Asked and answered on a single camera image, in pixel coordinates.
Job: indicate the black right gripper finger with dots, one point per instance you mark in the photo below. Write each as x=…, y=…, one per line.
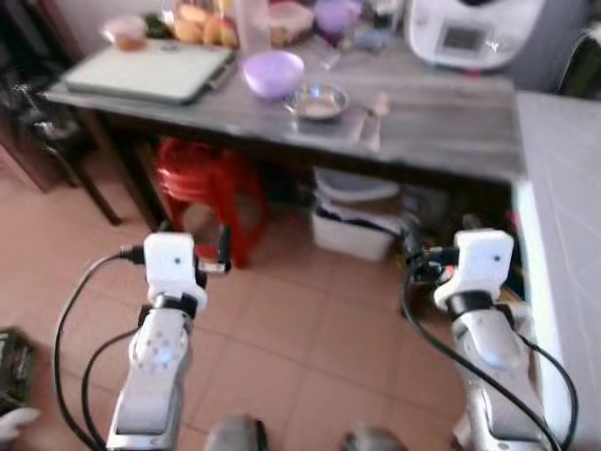
x=411, y=237
x=470, y=225

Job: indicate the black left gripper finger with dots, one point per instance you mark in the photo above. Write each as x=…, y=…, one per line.
x=224, y=244
x=166, y=228

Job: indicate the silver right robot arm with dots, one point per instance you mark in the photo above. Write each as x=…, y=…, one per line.
x=493, y=348

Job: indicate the white storage bin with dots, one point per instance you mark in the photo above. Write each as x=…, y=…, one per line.
x=355, y=233

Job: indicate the red plastic stool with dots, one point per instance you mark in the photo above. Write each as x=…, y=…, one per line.
x=211, y=188

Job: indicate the grey white bin lid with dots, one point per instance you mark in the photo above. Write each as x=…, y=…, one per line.
x=357, y=185

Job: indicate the white folding table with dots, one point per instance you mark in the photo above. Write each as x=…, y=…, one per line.
x=568, y=235

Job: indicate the grey wooden side table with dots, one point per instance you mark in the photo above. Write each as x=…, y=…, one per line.
x=441, y=122

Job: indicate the metal spoon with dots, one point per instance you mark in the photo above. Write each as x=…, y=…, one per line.
x=378, y=117

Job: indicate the pale green cutting board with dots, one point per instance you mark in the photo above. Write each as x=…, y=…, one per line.
x=146, y=70

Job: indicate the steel bowl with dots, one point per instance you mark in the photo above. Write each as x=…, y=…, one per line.
x=317, y=101

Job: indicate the grey robot left foot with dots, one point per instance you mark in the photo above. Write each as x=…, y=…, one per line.
x=235, y=434

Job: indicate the grey robot foot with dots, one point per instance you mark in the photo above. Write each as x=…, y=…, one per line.
x=376, y=440
x=235, y=434

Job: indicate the purple plastic bowl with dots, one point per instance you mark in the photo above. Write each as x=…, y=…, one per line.
x=273, y=75

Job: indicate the grey robot right foot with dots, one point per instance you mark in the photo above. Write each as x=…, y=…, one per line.
x=376, y=440

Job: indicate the white rice cooker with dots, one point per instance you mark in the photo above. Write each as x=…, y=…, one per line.
x=474, y=33

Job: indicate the pink lidded food bowl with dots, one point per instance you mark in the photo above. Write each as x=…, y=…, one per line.
x=125, y=33

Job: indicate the dark green patterned object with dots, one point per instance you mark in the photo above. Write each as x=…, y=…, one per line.
x=14, y=366

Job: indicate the bag of orange bread rolls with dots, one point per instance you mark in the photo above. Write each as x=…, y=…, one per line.
x=205, y=26

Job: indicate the purple cup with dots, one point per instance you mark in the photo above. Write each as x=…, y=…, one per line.
x=336, y=19

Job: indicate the clear plastic food container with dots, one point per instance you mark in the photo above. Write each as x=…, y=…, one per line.
x=291, y=23

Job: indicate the small white object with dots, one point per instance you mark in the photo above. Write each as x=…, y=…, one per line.
x=17, y=423

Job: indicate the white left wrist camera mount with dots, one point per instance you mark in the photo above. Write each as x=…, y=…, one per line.
x=171, y=261

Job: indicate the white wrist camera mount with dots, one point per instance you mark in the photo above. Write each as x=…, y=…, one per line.
x=481, y=261
x=171, y=261

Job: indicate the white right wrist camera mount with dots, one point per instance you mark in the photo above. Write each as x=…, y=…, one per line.
x=481, y=261

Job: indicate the black metal frame chair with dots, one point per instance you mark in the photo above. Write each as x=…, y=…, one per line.
x=38, y=122

